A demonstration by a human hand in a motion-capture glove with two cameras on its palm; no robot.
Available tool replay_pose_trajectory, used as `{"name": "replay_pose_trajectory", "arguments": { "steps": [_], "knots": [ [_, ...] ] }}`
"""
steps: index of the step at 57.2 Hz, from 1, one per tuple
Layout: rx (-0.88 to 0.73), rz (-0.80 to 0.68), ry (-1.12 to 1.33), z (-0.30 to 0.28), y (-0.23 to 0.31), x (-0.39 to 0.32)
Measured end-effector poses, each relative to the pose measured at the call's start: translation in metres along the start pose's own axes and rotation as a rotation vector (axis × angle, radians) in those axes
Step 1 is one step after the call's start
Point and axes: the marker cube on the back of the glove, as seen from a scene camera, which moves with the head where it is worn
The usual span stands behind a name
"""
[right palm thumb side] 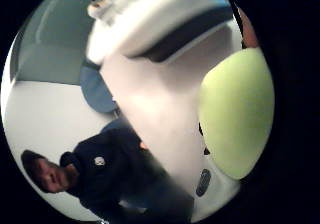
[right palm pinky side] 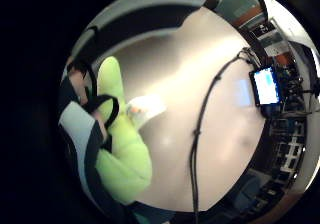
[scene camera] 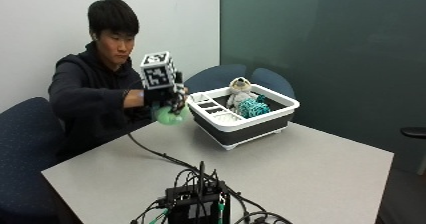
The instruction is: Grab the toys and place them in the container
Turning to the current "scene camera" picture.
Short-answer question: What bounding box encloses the white plush toy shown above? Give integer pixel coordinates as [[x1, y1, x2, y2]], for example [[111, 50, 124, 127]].
[[225, 76, 260, 113]]

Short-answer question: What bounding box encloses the green cable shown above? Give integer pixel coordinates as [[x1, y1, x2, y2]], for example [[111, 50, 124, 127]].
[[147, 207, 172, 224]]

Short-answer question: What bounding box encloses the green soft toy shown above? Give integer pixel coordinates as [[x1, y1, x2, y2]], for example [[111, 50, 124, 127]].
[[152, 104, 192, 126]]

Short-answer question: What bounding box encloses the the person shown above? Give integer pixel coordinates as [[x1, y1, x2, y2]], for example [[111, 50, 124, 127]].
[[47, 0, 154, 158]]

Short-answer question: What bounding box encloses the black looped cable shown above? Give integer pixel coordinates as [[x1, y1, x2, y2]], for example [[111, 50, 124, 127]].
[[232, 211, 295, 224]]

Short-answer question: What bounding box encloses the teal knitted toy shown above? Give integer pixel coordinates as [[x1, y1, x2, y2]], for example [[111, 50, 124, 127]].
[[237, 94, 272, 120]]

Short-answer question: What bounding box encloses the black chair armrest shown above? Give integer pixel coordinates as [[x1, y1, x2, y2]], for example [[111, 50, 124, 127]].
[[400, 126, 426, 139]]

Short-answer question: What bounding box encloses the blue office chair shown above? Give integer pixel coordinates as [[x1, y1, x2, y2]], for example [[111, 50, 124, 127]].
[[251, 67, 297, 100], [183, 63, 248, 94], [0, 96, 68, 224]]

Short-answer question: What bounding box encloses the black electronics box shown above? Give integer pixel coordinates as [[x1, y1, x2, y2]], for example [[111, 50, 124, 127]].
[[164, 180, 232, 224]]

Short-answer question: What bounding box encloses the white marker cube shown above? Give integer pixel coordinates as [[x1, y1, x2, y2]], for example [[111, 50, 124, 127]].
[[139, 51, 179, 91]]

